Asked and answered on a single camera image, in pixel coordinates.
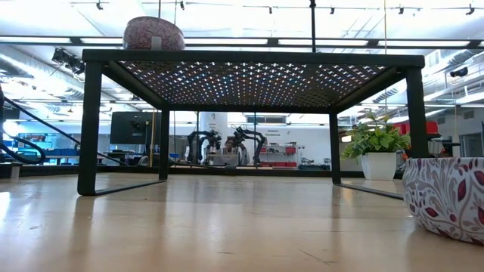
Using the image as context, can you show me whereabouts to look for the black ceiling camera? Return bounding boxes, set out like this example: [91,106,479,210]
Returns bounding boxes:
[449,66,470,79]

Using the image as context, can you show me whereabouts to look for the white column with cameras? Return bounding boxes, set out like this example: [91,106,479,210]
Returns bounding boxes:
[199,111,228,133]

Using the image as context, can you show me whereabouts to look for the black hanging ceiling device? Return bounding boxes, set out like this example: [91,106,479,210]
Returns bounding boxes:
[51,48,86,75]

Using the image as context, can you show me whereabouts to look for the thin black cable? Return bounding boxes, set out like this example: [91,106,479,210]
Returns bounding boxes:
[0,94,132,168]

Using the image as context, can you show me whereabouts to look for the black candlestick holder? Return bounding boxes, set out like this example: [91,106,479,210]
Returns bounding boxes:
[309,0,318,54]

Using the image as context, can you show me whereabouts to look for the green plant in white pot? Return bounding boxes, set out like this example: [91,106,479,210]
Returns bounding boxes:
[340,111,412,181]

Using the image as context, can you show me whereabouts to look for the yellow pole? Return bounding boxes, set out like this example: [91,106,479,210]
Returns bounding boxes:
[149,109,157,167]

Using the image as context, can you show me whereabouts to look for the black perforated metal rack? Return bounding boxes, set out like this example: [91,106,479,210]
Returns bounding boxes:
[77,48,430,201]

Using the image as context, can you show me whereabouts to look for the red box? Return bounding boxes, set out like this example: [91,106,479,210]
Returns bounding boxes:
[392,120,439,135]

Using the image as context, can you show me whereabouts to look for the red leaf patterned candle bowl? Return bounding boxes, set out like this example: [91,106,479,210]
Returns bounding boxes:
[402,156,484,246]

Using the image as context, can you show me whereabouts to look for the black monitor screen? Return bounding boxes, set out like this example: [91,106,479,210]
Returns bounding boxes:
[110,111,162,145]

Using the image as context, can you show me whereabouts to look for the thick black cable loop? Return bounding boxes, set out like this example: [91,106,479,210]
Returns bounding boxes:
[0,85,47,165]

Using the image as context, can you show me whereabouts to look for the shelf with red bins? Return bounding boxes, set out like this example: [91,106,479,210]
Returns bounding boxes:
[259,143,299,168]

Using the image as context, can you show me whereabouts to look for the pink patterned candle bowl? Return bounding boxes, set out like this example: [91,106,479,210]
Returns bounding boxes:
[123,15,186,51]

